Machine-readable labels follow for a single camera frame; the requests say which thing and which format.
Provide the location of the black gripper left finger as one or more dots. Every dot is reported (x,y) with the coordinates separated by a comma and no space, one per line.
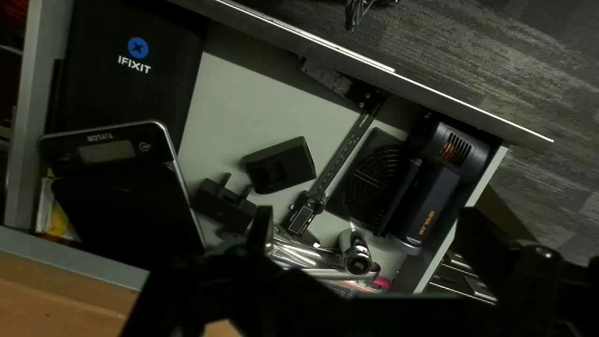
(259,226)

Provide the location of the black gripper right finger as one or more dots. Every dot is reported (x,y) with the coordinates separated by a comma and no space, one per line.
(498,263)

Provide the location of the grey metal tool drawer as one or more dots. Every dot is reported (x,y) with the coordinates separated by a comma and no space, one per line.
(249,106)

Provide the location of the black pronged plug adapter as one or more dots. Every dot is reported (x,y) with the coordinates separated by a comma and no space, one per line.
(221,207)

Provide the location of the silver pliers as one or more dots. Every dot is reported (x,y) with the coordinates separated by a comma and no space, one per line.
(306,257)

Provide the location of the black block with square recess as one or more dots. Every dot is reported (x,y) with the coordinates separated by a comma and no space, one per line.
(279,166)

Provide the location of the digital caliper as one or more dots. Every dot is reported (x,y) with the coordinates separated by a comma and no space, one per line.
(330,164)

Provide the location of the small silver flashlight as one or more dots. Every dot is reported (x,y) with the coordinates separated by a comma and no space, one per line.
(356,250)

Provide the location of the dark blue heat gun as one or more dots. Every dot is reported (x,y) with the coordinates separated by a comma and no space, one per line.
(437,181)

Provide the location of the black cooling fan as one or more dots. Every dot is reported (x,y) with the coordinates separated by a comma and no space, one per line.
(367,188)

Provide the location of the pink edged dark box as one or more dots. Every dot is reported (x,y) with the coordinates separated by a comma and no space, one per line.
(375,286)

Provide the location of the black digital kitchen scale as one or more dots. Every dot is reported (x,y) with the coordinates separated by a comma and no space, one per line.
(118,194)

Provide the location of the black iFixit tool case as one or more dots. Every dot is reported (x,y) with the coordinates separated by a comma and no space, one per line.
(128,87)

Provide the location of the yellow booklet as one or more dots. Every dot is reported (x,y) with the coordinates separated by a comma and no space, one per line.
(55,220)

